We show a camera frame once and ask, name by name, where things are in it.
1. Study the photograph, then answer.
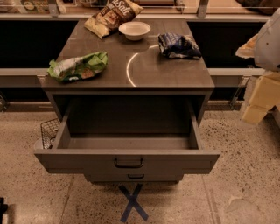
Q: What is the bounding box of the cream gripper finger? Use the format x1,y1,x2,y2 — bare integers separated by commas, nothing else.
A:
249,76,280,109
241,105,268,124

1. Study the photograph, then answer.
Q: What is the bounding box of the blue chip bag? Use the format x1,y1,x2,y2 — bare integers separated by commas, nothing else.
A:
157,32,201,59

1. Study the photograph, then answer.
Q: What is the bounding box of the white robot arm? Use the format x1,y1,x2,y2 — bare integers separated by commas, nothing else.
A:
241,9,280,124

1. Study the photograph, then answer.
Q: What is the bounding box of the white paper bowl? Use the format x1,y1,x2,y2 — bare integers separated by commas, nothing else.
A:
118,21,151,41

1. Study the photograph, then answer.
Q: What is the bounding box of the brown sea salt chip bag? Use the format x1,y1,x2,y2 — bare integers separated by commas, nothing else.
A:
84,0,144,39

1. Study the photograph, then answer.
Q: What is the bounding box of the green chip bag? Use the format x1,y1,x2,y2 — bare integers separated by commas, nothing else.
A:
47,52,108,82

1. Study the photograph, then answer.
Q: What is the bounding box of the grey drawer cabinet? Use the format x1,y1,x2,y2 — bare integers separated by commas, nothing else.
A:
40,19,214,182

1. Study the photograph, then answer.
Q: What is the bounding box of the blue tape cross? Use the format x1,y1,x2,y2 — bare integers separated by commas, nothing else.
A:
119,184,149,222

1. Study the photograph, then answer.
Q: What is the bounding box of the open grey top drawer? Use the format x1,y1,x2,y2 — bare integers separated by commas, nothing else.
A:
35,95,220,179

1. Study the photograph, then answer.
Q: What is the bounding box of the black lower drawer handle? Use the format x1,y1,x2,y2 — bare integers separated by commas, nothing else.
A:
128,174,144,179

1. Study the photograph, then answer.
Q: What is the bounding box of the black drawer handle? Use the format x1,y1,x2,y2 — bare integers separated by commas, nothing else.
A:
114,158,144,169
128,174,144,179

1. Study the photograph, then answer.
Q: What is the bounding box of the black top drawer handle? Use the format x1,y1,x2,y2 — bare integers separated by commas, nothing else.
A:
114,158,144,169

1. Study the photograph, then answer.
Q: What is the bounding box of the wire mesh basket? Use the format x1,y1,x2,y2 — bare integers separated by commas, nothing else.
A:
40,118,60,149

